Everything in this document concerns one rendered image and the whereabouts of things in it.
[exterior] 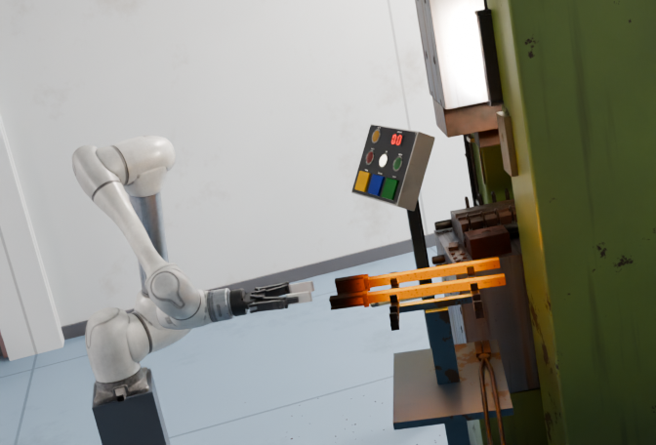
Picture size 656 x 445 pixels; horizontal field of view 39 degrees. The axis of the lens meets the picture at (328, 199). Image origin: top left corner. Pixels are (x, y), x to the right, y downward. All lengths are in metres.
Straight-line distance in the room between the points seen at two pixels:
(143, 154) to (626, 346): 1.53
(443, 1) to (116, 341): 1.49
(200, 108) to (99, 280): 1.16
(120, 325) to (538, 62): 1.58
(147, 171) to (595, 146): 1.35
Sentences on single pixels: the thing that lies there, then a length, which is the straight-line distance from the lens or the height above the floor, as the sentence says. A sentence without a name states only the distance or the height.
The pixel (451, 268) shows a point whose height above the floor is 0.99.
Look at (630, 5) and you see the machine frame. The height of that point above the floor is 1.61.
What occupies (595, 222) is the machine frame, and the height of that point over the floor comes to 1.06.
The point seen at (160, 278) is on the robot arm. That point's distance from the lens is 2.43.
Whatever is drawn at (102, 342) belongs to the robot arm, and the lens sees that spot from 3.10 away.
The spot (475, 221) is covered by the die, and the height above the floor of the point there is 0.99.
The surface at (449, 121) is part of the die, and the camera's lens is 2.79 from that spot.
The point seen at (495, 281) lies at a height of 0.98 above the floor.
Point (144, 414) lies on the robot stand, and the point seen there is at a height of 0.53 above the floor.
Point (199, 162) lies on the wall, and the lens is 5.33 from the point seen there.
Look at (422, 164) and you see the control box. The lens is 3.31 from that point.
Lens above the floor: 1.88
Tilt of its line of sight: 15 degrees down
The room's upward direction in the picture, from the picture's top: 11 degrees counter-clockwise
